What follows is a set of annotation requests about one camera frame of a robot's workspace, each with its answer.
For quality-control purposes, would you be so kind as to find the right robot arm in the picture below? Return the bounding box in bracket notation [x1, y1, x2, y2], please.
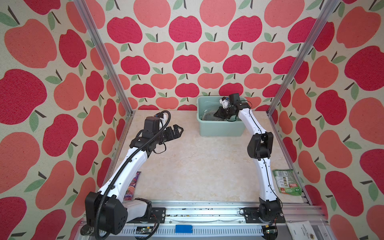
[214, 94, 283, 223]

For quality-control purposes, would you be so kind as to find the blue block on rail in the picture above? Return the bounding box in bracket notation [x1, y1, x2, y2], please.
[175, 225, 193, 234]

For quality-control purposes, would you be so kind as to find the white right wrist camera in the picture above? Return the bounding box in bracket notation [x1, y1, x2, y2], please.
[220, 97, 231, 109]

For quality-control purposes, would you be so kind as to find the green plastic bin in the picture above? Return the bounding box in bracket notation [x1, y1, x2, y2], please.
[197, 96, 246, 137]

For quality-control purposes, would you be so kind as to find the right aluminium frame post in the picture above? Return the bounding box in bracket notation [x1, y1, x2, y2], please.
[267, 0, 340, 118]

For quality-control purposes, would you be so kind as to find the left aluminium frame post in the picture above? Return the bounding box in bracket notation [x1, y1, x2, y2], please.
[74, 0, 134, 117]

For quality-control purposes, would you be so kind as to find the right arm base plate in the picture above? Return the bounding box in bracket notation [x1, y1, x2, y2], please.
[239, 207, 286, 224]

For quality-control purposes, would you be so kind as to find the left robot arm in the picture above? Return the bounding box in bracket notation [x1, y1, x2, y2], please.
[85, 111, 184, 240]

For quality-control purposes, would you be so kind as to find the clear glass plate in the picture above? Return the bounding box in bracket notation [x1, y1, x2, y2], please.
[202, 105, 224, 122]

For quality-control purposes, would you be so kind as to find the green snack bag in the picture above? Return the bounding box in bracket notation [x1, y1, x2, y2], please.
[273, 170, 302, 196]

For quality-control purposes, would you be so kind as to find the purple candy bag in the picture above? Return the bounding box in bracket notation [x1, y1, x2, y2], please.
[124, 172, 141, 201]

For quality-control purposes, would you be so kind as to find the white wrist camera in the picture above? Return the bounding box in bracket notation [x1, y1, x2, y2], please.
[220, 97, 231, 109]
[156, 113, 168, 125]

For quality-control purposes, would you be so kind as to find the white paper sheet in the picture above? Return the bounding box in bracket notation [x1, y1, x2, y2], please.
[287, 221, 318, 240]

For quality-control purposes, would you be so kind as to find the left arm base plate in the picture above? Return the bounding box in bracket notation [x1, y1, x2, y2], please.
[131, 206, 167, 224]

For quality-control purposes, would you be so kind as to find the black corrugated cable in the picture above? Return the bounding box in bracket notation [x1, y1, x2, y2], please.
[93, 110, 172, 240]

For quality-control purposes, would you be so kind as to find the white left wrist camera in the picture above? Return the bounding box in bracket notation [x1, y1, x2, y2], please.
[156, 113, 168, 125]

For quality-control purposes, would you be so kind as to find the aluminium frame post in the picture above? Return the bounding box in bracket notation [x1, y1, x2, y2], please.
[267, 0, 340, 118]
[74, 0, 134, 117]

